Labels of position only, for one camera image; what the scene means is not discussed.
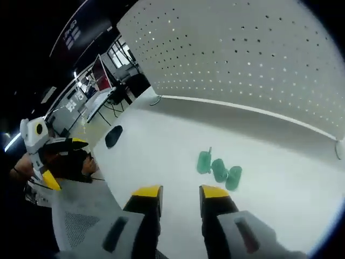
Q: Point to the black computer tower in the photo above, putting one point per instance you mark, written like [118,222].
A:
[138,87]

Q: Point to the white perforated mounting plate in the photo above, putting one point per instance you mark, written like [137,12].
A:
[229,54]

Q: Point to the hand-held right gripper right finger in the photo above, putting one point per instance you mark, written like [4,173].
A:
[215,232]

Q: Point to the black computer mouse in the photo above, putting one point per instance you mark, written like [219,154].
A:
[113,136]

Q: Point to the person's left hand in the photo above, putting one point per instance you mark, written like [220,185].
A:
[72,167]

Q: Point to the large black wall screen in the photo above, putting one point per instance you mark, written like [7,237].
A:
[81,29]

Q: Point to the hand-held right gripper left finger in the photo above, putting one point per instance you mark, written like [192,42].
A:
[145,232]

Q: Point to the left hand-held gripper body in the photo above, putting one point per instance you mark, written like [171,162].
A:
[33,137]

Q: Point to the white laptop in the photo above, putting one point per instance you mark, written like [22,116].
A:
[101,75]

